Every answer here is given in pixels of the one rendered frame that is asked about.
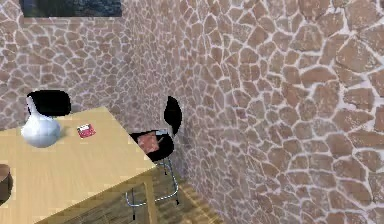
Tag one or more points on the dark framed wall picture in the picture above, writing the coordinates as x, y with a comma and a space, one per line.
71, 8

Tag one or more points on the white round vase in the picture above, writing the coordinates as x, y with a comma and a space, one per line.
40, 131

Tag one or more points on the small red card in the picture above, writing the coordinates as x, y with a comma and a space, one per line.
86, 130

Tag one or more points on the light wooden table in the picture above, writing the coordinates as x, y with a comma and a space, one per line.
76, 166

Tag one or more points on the brown bowl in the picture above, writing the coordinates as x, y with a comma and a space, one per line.
4, 182

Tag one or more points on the pink cloth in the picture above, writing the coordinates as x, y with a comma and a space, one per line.
148, 141

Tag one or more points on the black chair with metal legs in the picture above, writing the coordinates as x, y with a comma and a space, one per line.
172, 116

